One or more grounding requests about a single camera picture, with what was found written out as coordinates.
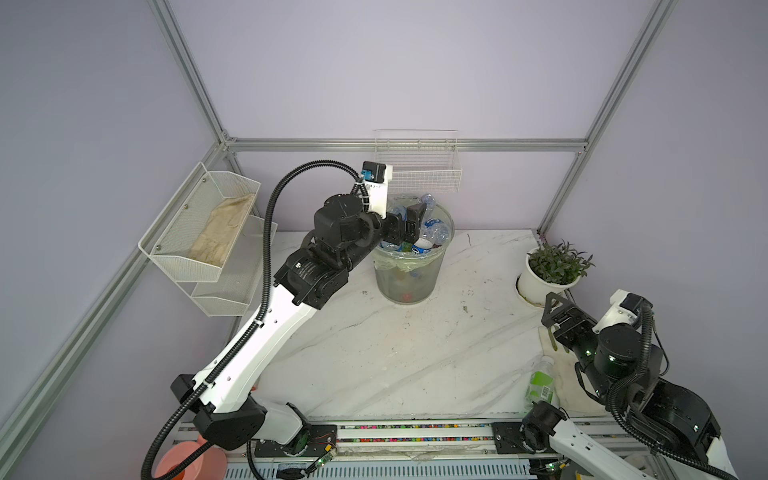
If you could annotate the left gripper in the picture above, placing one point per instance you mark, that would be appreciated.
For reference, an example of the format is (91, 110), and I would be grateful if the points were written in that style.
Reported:
(395, 235)

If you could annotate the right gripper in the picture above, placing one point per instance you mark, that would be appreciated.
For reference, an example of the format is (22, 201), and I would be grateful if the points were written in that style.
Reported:
(563, 329)

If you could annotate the clear bottle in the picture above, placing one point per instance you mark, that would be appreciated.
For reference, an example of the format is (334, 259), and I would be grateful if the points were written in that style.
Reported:
(428, 200)

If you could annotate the blue label water bottle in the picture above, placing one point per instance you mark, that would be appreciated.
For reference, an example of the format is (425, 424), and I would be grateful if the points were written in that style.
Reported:
(436, 232)

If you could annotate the pepsi bottle blue cap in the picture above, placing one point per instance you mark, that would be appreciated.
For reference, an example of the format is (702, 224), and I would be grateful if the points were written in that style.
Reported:
(422, 246)

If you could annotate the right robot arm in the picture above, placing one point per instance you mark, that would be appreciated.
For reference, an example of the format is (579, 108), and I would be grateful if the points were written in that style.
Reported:
(670, 420)

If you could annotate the grey bin with green liner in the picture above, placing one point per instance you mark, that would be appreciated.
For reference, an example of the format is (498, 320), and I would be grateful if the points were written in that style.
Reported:
(403, 277)

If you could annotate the potted green plant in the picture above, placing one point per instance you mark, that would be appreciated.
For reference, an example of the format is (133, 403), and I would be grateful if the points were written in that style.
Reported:
(551, 268)

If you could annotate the lime label bottle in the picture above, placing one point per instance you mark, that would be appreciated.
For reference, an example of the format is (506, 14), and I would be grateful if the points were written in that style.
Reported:
(541, 386)

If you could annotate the beige cloth in shelf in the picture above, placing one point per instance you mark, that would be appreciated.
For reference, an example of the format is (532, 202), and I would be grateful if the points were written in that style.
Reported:
(215, 242)

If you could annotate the white two-tier mesh shelf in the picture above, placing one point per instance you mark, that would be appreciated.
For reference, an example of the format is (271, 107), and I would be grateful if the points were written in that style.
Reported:
(217, 292)

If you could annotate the pink watering can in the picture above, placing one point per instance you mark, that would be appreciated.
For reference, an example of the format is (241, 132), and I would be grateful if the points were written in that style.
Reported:
(212, 464)

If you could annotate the white wire wall basket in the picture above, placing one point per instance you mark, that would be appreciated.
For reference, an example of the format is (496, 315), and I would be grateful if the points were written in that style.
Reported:
(423, 161)

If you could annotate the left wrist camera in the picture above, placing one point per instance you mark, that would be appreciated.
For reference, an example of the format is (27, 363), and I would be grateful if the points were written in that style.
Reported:
(376, 178)

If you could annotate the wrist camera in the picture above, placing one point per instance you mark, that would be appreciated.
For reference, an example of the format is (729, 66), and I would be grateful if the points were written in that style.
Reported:
(376, 178)
(625, 308)

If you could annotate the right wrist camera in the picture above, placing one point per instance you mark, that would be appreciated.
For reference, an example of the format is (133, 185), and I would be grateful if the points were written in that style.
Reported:
(625, 308)

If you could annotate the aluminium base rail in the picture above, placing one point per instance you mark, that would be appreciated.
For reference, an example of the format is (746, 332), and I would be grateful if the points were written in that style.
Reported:
(421, 448)

